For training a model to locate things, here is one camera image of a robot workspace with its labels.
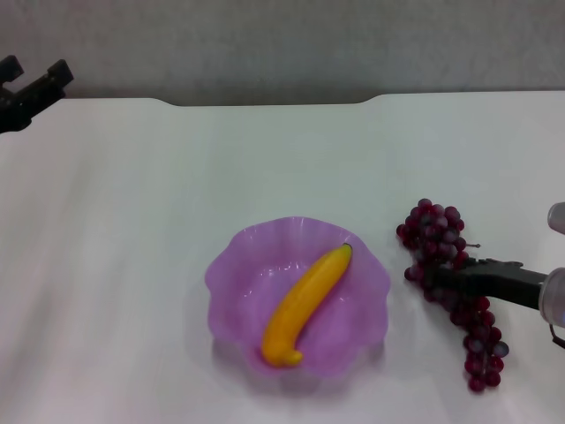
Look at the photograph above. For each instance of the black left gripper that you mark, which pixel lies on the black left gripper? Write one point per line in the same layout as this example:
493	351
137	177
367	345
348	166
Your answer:
13	112

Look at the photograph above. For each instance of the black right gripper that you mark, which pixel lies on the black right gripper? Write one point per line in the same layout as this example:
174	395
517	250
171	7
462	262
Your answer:
512	287

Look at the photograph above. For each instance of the dark red grape bunch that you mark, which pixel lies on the dark red grape bunch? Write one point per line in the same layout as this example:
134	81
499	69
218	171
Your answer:
432	234

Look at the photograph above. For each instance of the yellow banana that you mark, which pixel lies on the yellow banana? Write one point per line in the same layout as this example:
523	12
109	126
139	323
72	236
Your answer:
304	300

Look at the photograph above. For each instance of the purple translucent wavy bowl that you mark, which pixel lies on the purple translucent wavy bowl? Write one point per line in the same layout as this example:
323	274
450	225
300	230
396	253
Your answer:
238	291

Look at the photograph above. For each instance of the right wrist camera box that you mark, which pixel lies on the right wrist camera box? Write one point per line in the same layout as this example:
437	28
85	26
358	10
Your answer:
558	218

